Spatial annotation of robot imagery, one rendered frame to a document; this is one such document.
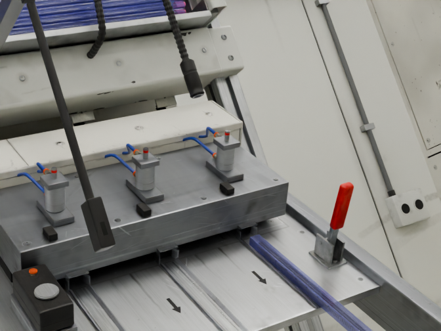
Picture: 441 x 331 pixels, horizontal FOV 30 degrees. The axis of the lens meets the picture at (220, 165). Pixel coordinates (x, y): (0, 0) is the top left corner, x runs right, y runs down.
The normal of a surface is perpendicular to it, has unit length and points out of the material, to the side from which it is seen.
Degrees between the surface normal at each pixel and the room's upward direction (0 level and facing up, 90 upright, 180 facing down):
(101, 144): 43
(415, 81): 90
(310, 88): 90
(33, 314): 90
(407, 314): 90
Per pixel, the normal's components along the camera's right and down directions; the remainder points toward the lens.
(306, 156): 0.43, -0.28
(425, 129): -0.84, 0.20
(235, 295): 0.07, -0.88
